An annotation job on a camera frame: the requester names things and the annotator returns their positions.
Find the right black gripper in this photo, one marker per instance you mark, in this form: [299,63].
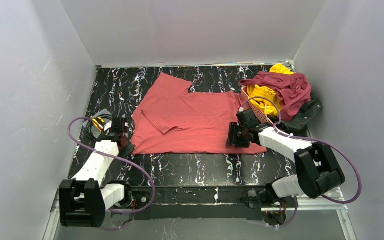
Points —
[232,135]

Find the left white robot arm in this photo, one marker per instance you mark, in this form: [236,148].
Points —
[83,199]

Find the yellow black screwdriver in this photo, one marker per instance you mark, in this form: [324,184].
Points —
[99,123]

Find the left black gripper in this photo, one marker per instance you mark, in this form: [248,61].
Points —
[125,145]

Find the maroon garment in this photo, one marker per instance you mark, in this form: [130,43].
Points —
[289,92]

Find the clear plastic case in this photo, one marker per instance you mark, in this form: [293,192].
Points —
[94,128]

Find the black garment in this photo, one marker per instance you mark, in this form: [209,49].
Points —
[308,112]

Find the pink laundry basket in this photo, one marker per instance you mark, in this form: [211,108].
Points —
[258,111]

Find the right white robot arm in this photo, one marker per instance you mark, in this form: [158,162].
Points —
[317,168]

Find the coral pink t-shirt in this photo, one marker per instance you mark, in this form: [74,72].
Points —
[171,119]

